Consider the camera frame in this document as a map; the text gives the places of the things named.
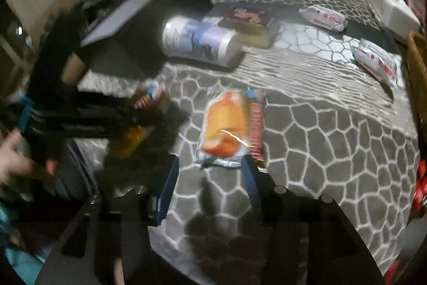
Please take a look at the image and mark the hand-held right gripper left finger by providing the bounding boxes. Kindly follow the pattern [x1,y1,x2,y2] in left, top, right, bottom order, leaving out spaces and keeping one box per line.
[35,153,181,285]

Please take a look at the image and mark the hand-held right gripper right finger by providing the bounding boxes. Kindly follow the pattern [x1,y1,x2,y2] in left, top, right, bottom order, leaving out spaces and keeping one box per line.
[241,155,386,285]

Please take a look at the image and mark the wicker basket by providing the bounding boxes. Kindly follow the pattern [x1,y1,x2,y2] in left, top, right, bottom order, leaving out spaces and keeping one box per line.
[405,31,427,139]

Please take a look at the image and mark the large orange bread packet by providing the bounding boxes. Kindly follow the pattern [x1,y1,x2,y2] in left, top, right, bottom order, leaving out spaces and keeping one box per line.
[195,88,267,169]

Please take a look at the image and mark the black box with white inside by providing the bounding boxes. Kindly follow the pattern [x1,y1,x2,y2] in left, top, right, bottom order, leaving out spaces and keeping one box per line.
[80,0,214,79]

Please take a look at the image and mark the grey stone-pattern blanket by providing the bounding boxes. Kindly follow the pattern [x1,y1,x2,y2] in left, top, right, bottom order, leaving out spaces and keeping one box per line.
[67,0,422,285]

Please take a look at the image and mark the milk tea cup black lid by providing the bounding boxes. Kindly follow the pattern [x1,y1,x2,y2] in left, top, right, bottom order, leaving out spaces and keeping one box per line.
[162,15,246,68]

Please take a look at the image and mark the gold blue snack packet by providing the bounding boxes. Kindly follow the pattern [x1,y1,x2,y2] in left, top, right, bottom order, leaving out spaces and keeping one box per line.
[108,81,172,159]

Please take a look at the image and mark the person's left hand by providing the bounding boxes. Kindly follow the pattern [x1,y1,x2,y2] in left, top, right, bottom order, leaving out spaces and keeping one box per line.
[0,130,58,186]

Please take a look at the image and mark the white tissue box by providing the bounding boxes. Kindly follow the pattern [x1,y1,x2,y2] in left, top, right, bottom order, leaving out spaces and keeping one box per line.
[370,0,421,38]

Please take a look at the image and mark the red wrappers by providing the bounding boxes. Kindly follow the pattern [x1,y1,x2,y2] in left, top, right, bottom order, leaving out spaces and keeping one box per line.
[414,161,427,219]

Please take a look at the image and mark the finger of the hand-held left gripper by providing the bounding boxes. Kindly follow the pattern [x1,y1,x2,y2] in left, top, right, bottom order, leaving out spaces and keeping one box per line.
[67,121,151,140]
[72,92,152,120]

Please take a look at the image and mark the white red snack packet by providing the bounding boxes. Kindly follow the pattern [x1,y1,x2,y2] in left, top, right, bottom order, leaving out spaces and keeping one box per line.
[298,5,347,33]
[351,39,401,90]

